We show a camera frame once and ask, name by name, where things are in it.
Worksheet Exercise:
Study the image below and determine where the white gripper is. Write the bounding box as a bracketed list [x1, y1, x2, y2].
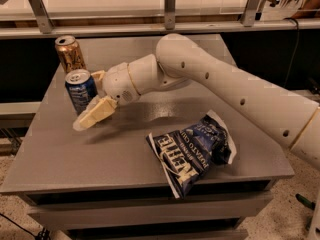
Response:
[73, 63, 140, 131]

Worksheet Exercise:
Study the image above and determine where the blue pepsi can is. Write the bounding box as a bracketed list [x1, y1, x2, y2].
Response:
[65, 69, 97, 115]

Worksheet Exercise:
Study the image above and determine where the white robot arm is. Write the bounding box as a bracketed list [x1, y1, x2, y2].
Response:
[73, 34, 320, 169]

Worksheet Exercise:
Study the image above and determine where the gold soda can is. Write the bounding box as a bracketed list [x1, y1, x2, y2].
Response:
[55, 35, 86, 74]

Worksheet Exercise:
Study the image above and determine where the grey drawer cabinet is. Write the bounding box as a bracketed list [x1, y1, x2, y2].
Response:
[0, 34, 296, 240]

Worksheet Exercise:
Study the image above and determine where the blue kettle chips bag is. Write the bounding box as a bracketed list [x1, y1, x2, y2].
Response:
[146, 110, 237, 199]

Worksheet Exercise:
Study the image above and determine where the green tool on floor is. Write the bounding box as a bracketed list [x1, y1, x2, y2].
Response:
[295, 194, 316, 210]

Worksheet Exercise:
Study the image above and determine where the left metal railing bracket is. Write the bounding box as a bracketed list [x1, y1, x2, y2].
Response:
[28, 0, 53, 34]

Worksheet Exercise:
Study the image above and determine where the metal railing bracket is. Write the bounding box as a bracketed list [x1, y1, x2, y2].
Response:
[164, 0, 176, 30]
[28, 0, 53, 34]
[240, 0, 260, 27]

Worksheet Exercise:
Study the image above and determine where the middle metal railing bracket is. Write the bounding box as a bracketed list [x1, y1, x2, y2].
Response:
[164, 0, 176, 30]

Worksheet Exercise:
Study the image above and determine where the black cable on floor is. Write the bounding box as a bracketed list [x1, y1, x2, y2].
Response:
[0, 212, 51, 240]

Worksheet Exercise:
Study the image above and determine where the right metal railing bracket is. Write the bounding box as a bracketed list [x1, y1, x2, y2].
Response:
[240, 0, 260, 27]

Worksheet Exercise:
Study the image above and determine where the black hanging cable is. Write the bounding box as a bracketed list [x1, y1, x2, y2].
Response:
[283, 17, 301, 90]

